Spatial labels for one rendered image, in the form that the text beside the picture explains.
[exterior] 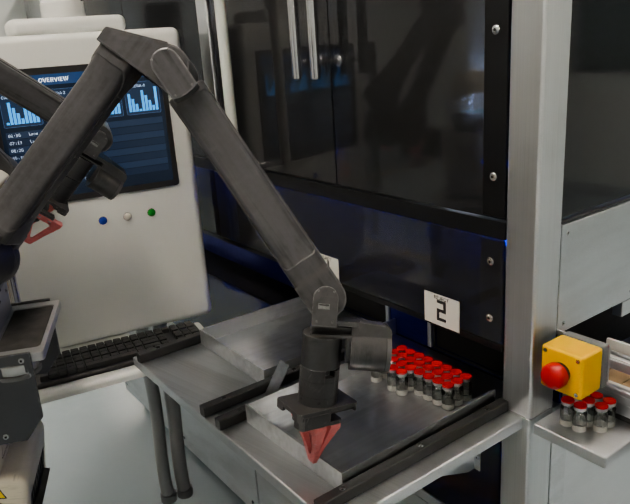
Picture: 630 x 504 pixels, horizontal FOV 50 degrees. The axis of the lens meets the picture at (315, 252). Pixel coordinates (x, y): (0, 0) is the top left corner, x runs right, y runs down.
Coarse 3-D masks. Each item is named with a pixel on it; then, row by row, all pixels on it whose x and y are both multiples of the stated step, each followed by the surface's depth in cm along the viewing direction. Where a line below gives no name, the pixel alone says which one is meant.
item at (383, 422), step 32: (352, 384) 127; (384, 384) 126; (256, 416) 114; (288, 416) 117; (352, 416) 116; (384, 416) 115; (416, 416) 115; (448, 416) 109; (288, 448) 107; (352, 448) 107; (384, 448) 101
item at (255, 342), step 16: (288, 304) 160; (304, 304) 163; (240, 320) 153; (256, 320) 156; (272, 320) 158; (288, 320) 157; (304, 320) 157; (208, 336) 144; (224, 336) 151; (240, 336) 150; (256, 336) 150; (272, 336) 149; (288, 336) 149; (224, 352) 140; (240, 352) 143; (256, 352) 142; (272, 352) 142; (288, 352) 141; (240, 368) 135; (256, 368) 129; (272, 368) 128
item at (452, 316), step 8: (424, 296) 125; (432, 296) 123; (440, 296) 121; (424, 304) 125; (432, 304) 124; (440, 304) 122; (448, 304) 120; (456, 304) 119; (432, 312) 124; (448, 312) 121; (456, 312) 119; (432, 320) 125; (448, 320) 121; (456, 320) 120; (448, 328) 122; (456, 328) 120
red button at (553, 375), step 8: (544, 368) 102; (552, 368) 101; (560, 368) 101; (544, 376) 102; (552, 376) 101; (560, 376) 100; (568, 376) 101; (544, 384) 103; (552, 384) 101; (560, 384) 101
